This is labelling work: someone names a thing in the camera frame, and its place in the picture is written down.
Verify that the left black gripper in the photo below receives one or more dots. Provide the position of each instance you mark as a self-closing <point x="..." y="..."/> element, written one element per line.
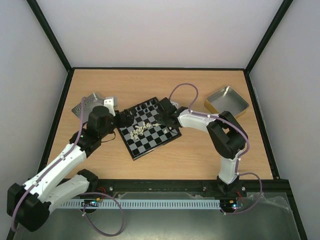
<point x="129" y="120"/>

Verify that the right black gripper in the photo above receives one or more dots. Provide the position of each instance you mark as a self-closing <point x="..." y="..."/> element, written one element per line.
<point x="164" y="115"/>

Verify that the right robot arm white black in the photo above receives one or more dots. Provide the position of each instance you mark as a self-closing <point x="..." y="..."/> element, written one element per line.
<point x="228" y="137"/>

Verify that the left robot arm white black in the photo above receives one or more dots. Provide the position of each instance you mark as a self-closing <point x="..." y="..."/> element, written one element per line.
<point x="81" y="145"/>

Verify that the pile of white pieces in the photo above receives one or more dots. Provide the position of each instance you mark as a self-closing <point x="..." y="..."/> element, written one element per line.
<point x="139" y="130"/>

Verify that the black silver chess board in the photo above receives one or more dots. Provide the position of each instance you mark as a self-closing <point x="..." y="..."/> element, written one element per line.
<point x="152" y="139"/>

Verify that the silver embossed tin lid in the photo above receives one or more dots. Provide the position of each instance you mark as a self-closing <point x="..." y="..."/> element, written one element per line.
<point x="89" y="103"/>

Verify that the gold square tin box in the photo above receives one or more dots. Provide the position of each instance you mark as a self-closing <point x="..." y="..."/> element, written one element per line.
<point x="226" y="99"/>

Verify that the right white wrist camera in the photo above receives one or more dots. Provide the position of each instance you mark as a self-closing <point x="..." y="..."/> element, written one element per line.
<point x="175" y="104"/>

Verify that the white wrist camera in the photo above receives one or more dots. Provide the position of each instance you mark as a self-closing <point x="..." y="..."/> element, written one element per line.
<point x="175" y="104"/>
<point x="111" y="103"/>

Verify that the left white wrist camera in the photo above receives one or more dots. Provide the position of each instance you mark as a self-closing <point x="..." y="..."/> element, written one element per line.
<point x="111" y="103"/>

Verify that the black aluminium frame rail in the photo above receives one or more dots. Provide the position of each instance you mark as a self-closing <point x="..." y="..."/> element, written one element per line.
<point x="160" y="186"/>

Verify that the light blue slotted cable duct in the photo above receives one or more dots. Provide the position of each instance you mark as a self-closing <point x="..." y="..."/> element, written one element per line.
<point x="145" y="204"/>

